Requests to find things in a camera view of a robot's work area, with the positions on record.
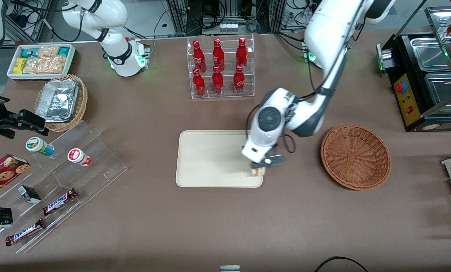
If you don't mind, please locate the small black box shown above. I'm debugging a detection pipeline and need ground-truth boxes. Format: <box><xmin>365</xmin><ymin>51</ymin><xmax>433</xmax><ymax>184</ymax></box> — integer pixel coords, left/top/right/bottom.
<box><xmin>18</xmin><ymin>185</ymin><xmax>42</xmax><ymax>204</ymax></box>
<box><xmin>0</xmin><ymin>207</ymin><xmax>14</xmax><ymax>229</ymax></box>

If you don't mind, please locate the steel warmer pan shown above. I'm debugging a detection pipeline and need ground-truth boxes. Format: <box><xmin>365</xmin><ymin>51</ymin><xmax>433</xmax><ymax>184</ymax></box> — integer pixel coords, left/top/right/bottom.
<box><xmin>410</xmin><ymin>37</ymin><xmax>451</xmax><ymax>72</ymax></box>
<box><xmin>425</xmin><ymin>72</ymin><xmax>451</xmax><ymax>105</ymax></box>

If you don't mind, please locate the small light wicker basket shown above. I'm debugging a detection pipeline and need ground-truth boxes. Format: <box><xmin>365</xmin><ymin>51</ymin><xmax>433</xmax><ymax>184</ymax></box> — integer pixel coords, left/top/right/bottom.
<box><xmin>34</xmin><ymin>74</ymin><xmax>88</xmax><ymax>133</ymax></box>

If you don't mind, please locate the clear cracker bag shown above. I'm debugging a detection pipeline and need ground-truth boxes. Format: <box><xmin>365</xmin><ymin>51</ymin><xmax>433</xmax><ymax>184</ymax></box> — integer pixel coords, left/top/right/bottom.
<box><xmin>44</xmin><ymin>56</ymin><xmax>68</xmax><ymax>74</ymax></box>
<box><xmin>37</xmin><ymin>46</ymin><xmax>60</xmax><ymax>59</ymax></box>
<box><xmin>23</xmin><ymin>57</ymin><xmax>47</xmax><ymax>74</ymax></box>

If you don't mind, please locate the green label yoghurt cup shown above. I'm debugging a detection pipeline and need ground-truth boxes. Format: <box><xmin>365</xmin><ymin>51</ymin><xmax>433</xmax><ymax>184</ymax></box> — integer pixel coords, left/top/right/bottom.
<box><xmin>25</xmin><ymin>137</ymin><xmax>55</xmax><ymax>157</ymax></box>

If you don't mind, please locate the yellow snack packet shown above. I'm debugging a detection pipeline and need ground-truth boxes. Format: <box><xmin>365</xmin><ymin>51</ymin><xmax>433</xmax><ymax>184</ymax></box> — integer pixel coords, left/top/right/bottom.
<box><xmin>13</xmin><ymin>57</ymin><xmax>28</xmax><ymax>75</ymax></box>

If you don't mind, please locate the large brown wicker basket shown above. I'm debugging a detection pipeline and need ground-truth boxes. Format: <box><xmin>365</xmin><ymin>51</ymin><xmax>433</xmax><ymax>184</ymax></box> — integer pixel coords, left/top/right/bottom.
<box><xmin>320</xmin><ymin>124</ymin><xmax>392</xmax><ymax>190</ymax></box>

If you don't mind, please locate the brown Snickers bar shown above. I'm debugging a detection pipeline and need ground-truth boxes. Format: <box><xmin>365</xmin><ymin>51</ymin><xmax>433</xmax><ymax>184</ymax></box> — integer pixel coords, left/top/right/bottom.
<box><xmin>5</xmin><ymin>218</ymin><xmax>46</xmax><ymax>247</ymax></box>
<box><xmin>42</xmin><ymin>188</ymin><xmax>79</xmax><ymax>216</ymax></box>

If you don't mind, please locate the white rectangular snack bin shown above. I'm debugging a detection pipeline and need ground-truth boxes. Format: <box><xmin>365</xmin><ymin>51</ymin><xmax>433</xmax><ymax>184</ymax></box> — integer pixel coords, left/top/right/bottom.
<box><xmin>6</xmin><ymin>44</ymin><xmax>76</xmax><ymax>81</ymax></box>

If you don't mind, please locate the cream plastic tray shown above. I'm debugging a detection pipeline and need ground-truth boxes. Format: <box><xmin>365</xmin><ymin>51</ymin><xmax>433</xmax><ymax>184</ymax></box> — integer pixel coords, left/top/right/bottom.
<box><xmin>175</xmin><ymin>130</ymin><xmax>263</xmax><ymax>188</ymax></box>

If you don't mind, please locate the black table cable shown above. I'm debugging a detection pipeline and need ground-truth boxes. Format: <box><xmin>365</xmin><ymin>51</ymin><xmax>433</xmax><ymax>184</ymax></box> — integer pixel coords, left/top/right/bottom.
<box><xmin>314</xmin><ymin>256</ymin><xmax>369</xmax><ymax>272</ymax></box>

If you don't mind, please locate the clear acrylic stepped display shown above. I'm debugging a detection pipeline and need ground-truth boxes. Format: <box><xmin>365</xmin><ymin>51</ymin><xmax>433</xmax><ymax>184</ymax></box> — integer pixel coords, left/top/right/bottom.
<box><xmin>0</xmin><ymin>120</ymin><xmax>128</xmax><ymax>254</ymax></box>

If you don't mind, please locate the clear acrylic bottle rack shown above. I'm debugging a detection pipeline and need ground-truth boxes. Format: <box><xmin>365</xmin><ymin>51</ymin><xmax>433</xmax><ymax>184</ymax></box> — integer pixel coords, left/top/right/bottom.
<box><xmin>187</xmin><ymin>34</ymin><xmax>255</xmax><ymax>100</ymax></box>

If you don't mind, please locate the red cola bottle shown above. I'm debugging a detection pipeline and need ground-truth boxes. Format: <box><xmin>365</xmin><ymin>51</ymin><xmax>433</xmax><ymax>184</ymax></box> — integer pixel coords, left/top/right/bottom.
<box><xmin>236</xmin><ymin>37</ymin><xmax>248</xmax><ymax>69</ymax></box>
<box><xmin>233</xmin><ymin>65</ymin><xmax>245</xmax><ymax>94</ymax></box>
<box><xmin>193</xmin><ymin>68</ymin><xmax>206</xmax><ymax>97</ymax></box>
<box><xmin>192</xmin><ymin>40</ymin><xmax>206</xmax><ymax>72</ymax></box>
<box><xmin>212</xmin><ymin>66</ymin><xmax>224</xmax><ymax>95</ymax></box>
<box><xmin>212</xmin><ymin>39</ymin><xmax>225</xmax><ymax>71</ymax></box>

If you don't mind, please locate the red tartan cookie box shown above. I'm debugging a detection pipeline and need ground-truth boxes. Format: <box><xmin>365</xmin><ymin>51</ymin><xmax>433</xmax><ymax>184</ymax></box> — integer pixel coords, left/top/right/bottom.
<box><xmin>0</xmin><ymin>154</ymin><xmax>30</xmax><ymax>202</ymax></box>

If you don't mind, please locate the red label yoghurt cup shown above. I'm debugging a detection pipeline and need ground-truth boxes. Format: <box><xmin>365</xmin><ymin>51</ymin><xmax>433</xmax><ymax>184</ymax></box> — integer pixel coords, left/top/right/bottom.
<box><xmin>67</xmin><ymin>148</ymin><xmax>92</xmax><ymax>167</ymax></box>

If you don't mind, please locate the aluminium foil container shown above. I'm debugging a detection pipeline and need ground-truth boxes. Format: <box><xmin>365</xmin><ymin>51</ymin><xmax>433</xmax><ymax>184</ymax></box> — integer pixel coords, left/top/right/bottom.
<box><xmin>35</xmin><ymin>79</ymin><xmax>79</xmax><ymax>123</ymax></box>

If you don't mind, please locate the black food warmer machine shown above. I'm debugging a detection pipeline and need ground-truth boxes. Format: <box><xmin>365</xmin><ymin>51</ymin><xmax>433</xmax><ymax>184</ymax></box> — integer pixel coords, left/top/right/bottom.
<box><xmin>376</xmin><ymin>6</ymin><xmax>451</xmax><ymax>133</ymax></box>

